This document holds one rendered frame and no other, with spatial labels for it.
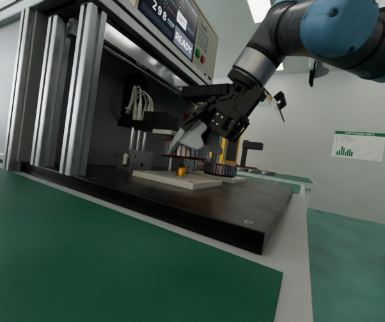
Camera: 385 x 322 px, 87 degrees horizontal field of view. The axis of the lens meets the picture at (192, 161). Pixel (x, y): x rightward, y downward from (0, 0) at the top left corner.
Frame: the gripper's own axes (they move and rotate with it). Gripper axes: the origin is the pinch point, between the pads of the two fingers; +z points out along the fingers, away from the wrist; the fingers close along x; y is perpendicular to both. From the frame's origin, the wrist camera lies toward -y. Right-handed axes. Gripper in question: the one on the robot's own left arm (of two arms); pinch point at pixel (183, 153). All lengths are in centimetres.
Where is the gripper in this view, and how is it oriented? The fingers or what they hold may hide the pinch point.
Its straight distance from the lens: 46.7
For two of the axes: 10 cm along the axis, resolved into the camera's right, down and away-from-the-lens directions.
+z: -5.6, 7.9, 2.6
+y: 6.8, 6.1, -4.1
